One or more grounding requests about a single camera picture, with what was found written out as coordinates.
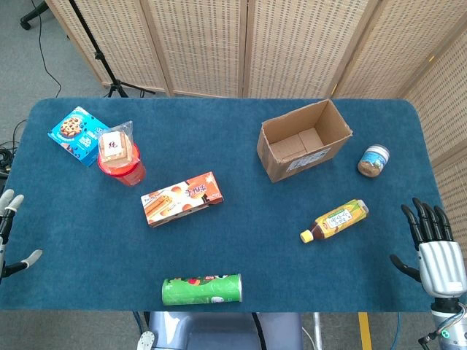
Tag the robot left hand grey fingertips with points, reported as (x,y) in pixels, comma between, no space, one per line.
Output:
(8,215)

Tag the robot right hand silver black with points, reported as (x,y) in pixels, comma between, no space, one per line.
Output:
(439,262)

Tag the bread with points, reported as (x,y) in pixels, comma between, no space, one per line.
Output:
(115,146)

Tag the blue cookie box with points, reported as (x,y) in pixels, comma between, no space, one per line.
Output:
(74,133)

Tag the yellow tea bottle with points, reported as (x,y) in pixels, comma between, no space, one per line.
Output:
(337,220)

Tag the orange biscuit roll box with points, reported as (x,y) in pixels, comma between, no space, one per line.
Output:
(182,198)

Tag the open brown cardboard box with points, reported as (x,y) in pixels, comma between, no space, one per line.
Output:
(303,142)

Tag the small jar with blue label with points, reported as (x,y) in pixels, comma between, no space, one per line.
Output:
(373,160)

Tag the red orange noodle cup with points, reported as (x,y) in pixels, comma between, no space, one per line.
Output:
(127,173)

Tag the metal table leg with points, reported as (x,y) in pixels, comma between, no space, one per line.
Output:
(317,331)

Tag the black tripod stand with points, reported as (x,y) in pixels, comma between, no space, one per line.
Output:
(98,54)

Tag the black office chair base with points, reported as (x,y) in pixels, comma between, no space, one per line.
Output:
(33,14)

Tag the blue felt table mat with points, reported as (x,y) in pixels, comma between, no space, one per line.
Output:
(233,255)

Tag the green chips can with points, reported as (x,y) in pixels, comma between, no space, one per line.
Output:
(202,289)

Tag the grey blue robot torso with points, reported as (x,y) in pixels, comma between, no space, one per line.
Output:
(219,331)

